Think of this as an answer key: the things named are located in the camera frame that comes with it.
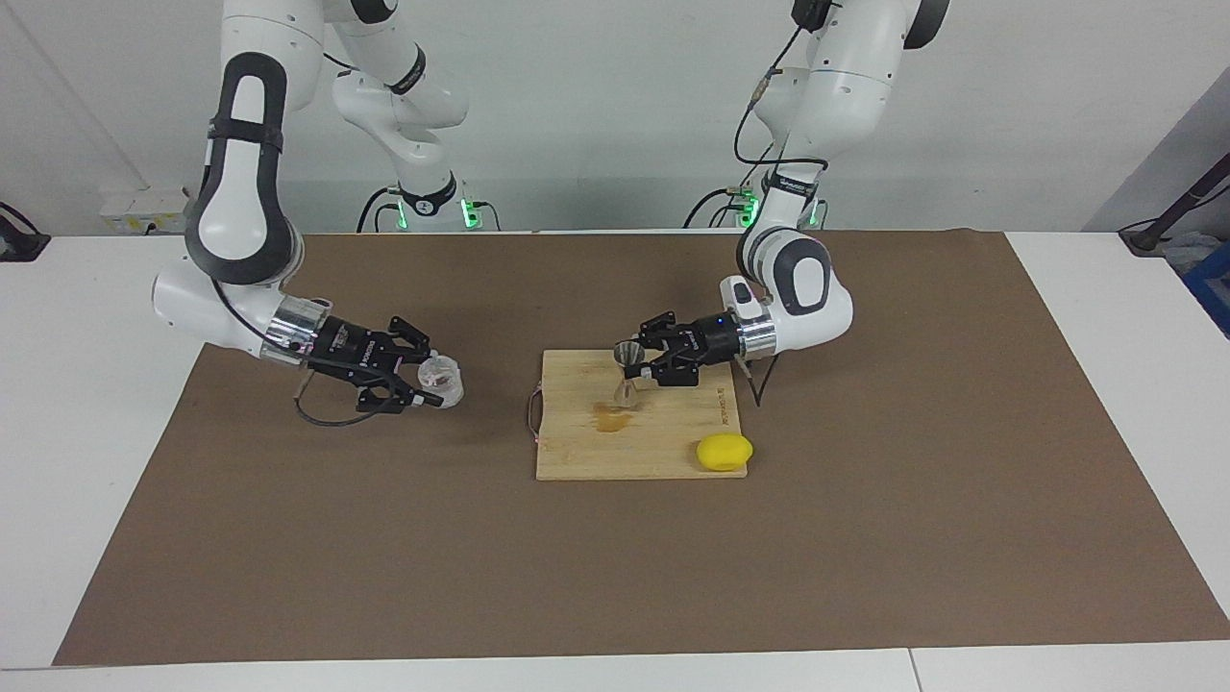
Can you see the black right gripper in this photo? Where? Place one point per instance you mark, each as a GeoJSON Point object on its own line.
{"type": "Point", "coordinates": [351, 351]}

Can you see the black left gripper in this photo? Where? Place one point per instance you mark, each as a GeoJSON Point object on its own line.
{"type": "Point", "coordinates": [706, 341]}

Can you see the steel double jigger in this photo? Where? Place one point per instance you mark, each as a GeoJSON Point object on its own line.
{"type": "Point", "coordinates": [627, 356]}

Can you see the small clear glass cup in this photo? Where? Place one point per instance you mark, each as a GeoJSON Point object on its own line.
{"type": "Point", "coordinates": [444, 380]}

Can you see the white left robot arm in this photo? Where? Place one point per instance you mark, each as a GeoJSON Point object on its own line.
{"type": "Point", "coordinates": [807, 298]}

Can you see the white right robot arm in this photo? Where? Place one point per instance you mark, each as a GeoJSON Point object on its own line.
{"type": "Point", "coordinates": [240, 192]}

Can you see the bamboo cutting board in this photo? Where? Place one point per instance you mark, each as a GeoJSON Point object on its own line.
{"type": "Point", "coordinates": [663, 432]}

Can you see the yellow lemon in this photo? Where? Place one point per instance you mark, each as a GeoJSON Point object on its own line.
{"type": "Point", "coordinates": [725, 452]}

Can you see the brown table mat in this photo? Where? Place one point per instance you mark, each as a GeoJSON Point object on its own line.
{"type": "Point", "coordinates": [384, 557]}

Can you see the black stand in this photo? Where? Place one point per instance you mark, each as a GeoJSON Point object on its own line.
{"type": "Point", "coordinates": [1177, 207]}

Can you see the blue crate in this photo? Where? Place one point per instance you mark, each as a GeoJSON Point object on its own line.
{"type": "Point", "coordinates": [1213, 288]}

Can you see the white wall socket box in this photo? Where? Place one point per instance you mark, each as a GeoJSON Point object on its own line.
{"type": "Point", "coordinates": [144, 211]}

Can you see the black clamp mount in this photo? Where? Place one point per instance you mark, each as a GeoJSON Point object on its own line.
{"type": "Point", "coordinates": [21, 245]}

